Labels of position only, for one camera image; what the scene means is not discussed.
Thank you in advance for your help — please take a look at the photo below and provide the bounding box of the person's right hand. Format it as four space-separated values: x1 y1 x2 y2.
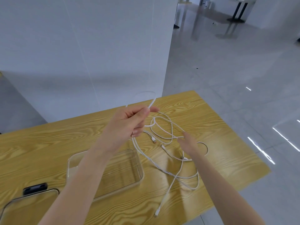
177 131 200 161

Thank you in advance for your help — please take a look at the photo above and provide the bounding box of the table with black legs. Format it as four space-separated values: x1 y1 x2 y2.
226 0 256 23

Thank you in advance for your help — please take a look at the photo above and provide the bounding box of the white charging cable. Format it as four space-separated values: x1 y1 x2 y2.
153 145 200 217
143 111 209 162
126 91 200 190

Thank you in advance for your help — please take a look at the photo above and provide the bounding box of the person's left hand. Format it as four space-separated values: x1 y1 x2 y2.
101 106 160 153

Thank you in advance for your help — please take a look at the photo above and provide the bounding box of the clear lid with black clip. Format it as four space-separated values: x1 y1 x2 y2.
0 182 60 225

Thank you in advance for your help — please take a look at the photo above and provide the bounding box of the person's left forearm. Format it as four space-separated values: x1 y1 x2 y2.
38 144 122 225

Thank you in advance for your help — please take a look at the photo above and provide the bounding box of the person's right forearm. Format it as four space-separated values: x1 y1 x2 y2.
187 155 266 225

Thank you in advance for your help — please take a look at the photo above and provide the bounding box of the clear plastic storage box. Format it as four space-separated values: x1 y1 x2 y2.
67 148 145 202

